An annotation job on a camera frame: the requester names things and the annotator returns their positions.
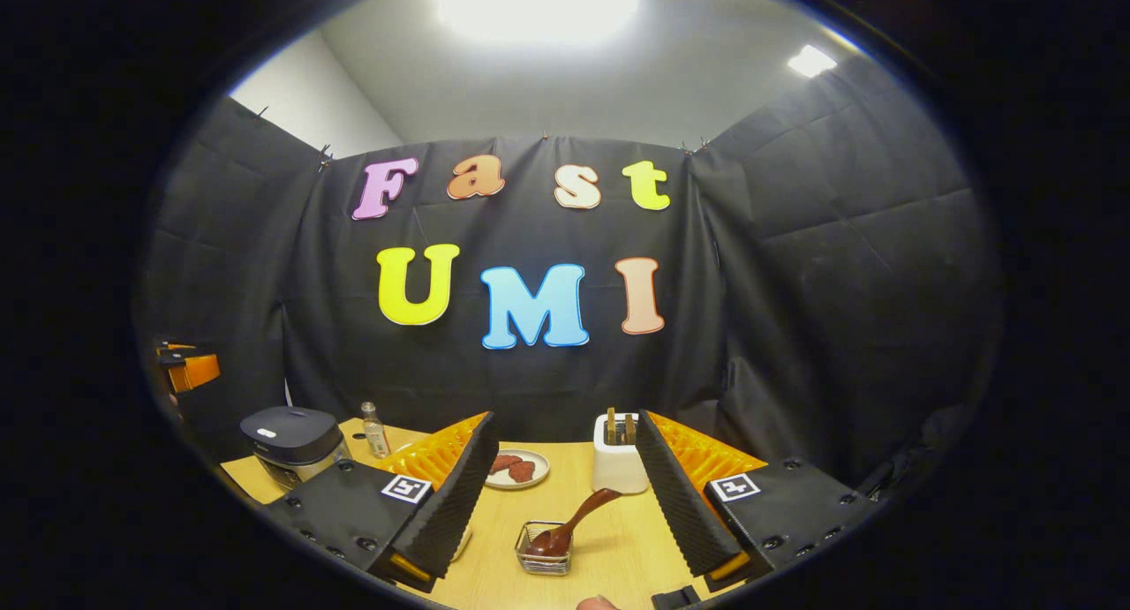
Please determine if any small clear glass bottle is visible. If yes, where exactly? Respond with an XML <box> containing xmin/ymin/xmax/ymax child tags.
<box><xmin>360</xmin><ymin>402</ymin><xmax>391</xmax><ymax>459</ymax></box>

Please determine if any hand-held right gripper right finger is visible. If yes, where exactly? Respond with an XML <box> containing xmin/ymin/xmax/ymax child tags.
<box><xmin>636</xmin><ymin>410</ymin><xmax>888</xmax><ymax>593</ymax></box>

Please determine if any black backdrop cloth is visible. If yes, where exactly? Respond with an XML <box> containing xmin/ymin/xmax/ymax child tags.
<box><xmin>132</xmin><ymin>54</ymin><xmax>1003</xmax><ymax>509</ymax></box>

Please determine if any wire chopstick holder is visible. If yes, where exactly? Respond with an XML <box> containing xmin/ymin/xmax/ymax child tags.
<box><xmin>515</xmin><ymin>521</ymin><xmax>574</xmax><ymax>576</ymax></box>

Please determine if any brown wooden spoon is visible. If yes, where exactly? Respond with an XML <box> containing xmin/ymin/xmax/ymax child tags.
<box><xmin>527</xmin><ymin>488</ymin><xmax>623</xmax><ymax>558</ymax></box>

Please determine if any dark grey rice cooker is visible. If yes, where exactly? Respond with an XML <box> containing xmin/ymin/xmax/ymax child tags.
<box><xmin>240</xmin><ymin>406</ymin><xmax>350</xmax><ymax>492</ymax></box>

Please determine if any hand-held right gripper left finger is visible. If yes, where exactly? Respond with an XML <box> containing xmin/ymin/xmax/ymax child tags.
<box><xmin>265</xmin><ymin>411</ymin><xmax>501</xmax><ymax>593</ymax></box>

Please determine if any white toaster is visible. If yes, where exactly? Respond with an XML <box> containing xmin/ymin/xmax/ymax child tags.
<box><xmin>592</xmin><ymin>411</ymin><xmax>652</xmax><ymax>494</ymax></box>

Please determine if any ceiling light panel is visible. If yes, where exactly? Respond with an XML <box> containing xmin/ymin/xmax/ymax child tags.
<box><xmin>787</xmin><ymin>45</ymin><xmax>838</xmax><ymax>79</ymax></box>

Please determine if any white round plate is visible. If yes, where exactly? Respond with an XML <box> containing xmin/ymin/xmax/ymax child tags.
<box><xmin>484</xmin><ymin>448</ymin><xmax>550</xmax><ymax>490</ymax></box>

